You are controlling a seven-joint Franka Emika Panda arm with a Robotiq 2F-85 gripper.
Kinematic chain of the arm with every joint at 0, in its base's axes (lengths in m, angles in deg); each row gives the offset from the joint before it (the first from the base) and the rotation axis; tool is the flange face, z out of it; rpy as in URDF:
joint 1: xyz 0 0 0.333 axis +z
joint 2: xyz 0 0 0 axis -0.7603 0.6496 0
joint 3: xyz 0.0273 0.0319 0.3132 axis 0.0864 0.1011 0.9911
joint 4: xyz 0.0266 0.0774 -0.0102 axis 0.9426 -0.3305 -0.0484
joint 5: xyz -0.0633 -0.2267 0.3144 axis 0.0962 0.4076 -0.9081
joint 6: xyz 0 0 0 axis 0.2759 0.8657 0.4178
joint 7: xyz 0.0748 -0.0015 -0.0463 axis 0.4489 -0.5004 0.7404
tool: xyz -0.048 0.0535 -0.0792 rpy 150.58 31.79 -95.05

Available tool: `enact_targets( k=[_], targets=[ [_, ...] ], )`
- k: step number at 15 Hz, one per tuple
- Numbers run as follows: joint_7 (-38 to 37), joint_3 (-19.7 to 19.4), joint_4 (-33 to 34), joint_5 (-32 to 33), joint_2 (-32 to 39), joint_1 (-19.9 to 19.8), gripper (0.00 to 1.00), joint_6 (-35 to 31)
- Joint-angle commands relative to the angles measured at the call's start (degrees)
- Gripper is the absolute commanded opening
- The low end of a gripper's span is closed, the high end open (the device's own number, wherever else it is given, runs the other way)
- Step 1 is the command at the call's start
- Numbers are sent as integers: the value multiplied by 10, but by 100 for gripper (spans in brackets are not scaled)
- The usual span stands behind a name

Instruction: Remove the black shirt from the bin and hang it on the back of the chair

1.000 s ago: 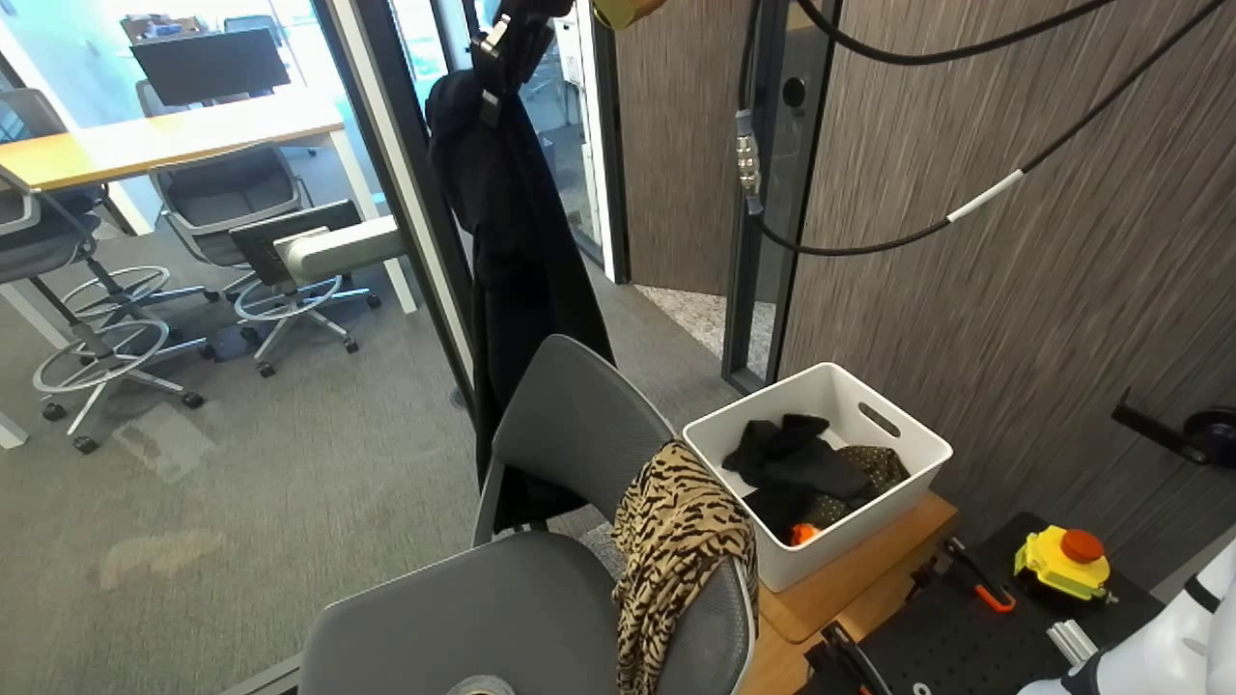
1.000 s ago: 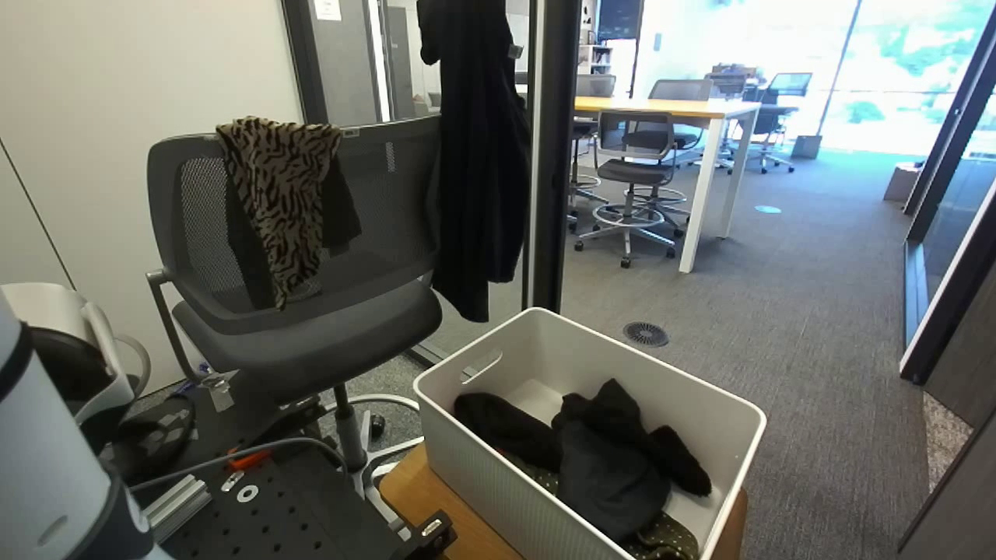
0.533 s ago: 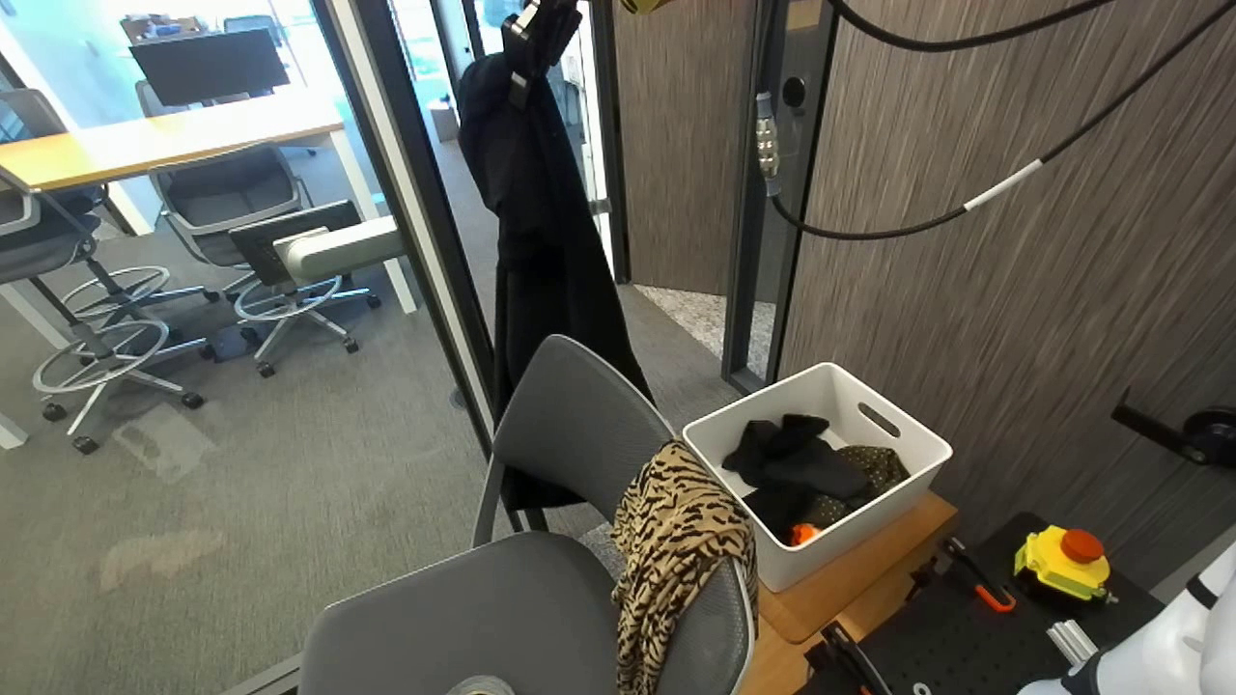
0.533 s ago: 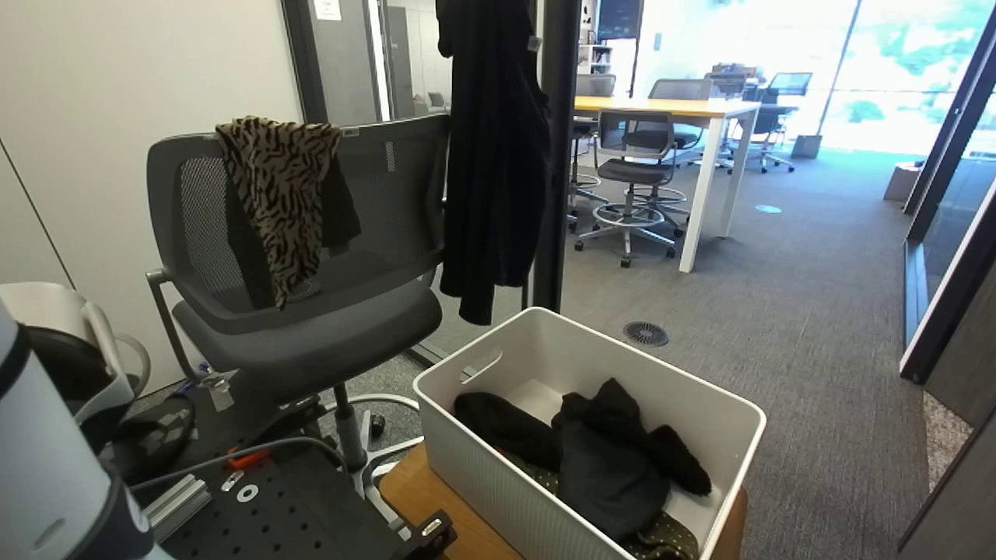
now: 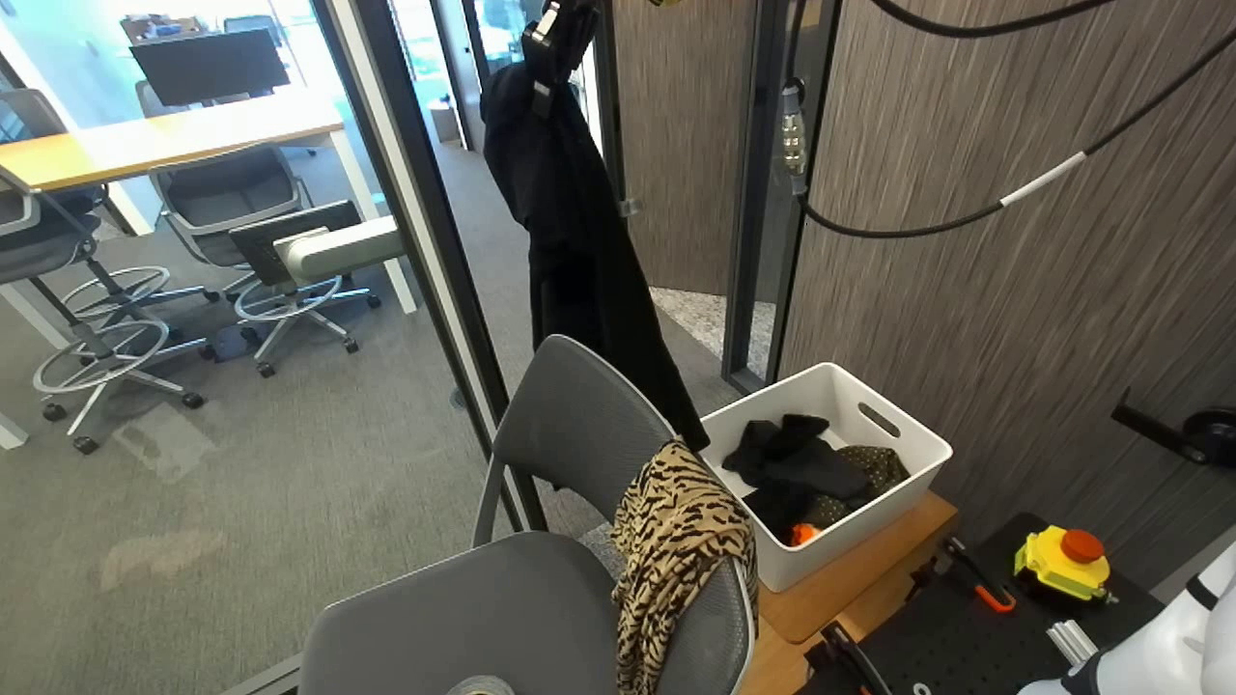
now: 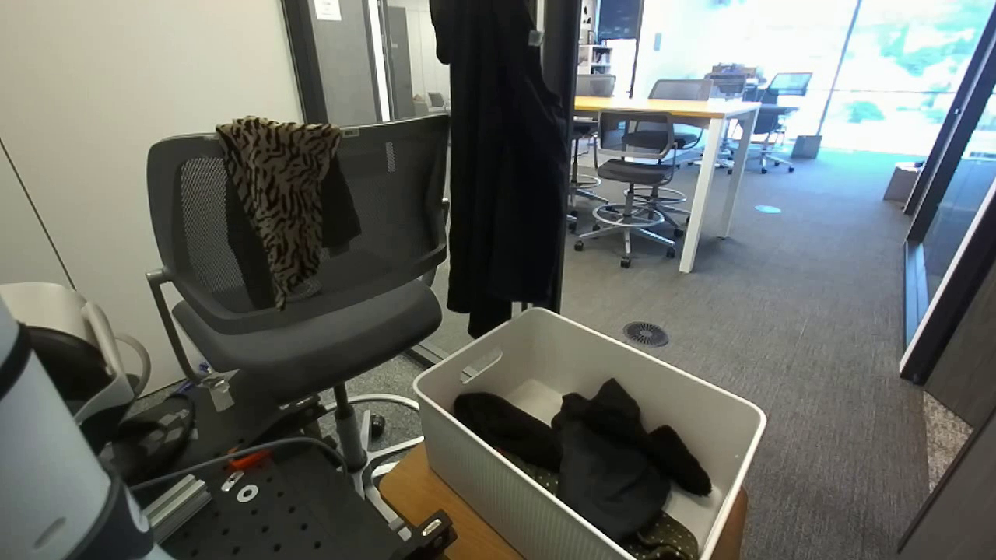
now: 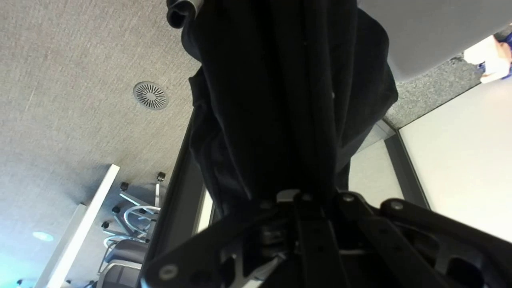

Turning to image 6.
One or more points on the round floor outlet cover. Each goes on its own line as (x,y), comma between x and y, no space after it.
(771,209)
(648,333)

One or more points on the wooden top white table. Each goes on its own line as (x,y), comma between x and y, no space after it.
(717,112)

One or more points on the gray mesh office chair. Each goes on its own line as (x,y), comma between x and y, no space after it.
(312,331)

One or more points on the aluminium profile rail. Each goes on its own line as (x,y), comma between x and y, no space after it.
(174,502)

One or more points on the black shirt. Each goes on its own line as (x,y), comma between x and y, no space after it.
(498,158)

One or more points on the speckled dark cloth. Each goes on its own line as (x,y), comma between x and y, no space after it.
(671,535)

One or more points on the black mesh office chair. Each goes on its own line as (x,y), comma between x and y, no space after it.
(680,98)

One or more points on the white wall sign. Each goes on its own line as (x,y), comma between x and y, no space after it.
(329,9)

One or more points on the black table clamp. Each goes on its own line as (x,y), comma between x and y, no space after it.
(427,535)

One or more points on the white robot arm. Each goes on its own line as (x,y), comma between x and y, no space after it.
(40,469)

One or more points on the black glass partition frame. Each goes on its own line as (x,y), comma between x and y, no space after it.
(575,42)

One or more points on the white plastic bin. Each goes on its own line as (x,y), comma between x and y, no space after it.
(487,469)

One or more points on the black garment pile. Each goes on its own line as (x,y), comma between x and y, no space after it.
(610,469)

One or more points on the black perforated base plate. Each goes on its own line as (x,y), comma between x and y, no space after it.
(300,518)

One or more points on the black door frame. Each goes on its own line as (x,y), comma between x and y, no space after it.
(950,260)

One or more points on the black computer monitor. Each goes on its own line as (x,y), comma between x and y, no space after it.
(792,81)

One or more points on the leopard print cloth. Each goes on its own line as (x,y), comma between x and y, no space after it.
(274,198)

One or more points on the gray floor box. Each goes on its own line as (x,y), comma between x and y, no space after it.
(902,183)

